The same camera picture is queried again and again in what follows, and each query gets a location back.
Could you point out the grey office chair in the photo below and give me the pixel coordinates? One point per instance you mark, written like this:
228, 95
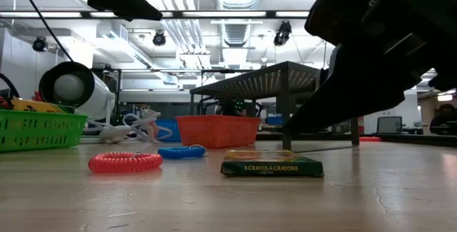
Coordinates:
389, 125

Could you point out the blue plastic basket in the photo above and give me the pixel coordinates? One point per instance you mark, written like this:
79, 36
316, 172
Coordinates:
171, 126

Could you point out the red coil wristband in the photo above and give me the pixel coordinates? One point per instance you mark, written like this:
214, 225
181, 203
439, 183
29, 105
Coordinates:
125, 163
371, 139

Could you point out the silver ventilation duct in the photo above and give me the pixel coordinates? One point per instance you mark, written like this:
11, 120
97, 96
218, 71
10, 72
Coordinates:
237, 7

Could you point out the grey perforated metal riser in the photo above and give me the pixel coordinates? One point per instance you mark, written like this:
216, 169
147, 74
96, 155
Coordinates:
257, 82

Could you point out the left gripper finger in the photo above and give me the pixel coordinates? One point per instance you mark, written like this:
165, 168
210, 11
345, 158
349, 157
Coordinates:
143, 10

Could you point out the person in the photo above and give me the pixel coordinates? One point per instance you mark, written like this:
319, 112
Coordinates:
230, 108
444, 121

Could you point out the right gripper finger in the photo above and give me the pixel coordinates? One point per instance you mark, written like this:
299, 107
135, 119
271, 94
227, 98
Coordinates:
357, 89

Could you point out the white pillar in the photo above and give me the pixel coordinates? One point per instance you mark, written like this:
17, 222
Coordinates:
371, 125

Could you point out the white cylindrical desk lamp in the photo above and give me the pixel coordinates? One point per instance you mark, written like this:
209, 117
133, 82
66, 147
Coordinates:
96, 96

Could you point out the blue coil wristband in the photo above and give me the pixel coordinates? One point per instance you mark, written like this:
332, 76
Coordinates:
178, 152

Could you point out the green plastic basket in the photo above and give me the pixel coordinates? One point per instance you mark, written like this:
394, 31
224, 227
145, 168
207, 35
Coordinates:
39, 132

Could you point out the orange plastic basket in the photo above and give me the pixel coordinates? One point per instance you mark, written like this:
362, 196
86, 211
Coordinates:
218, 132

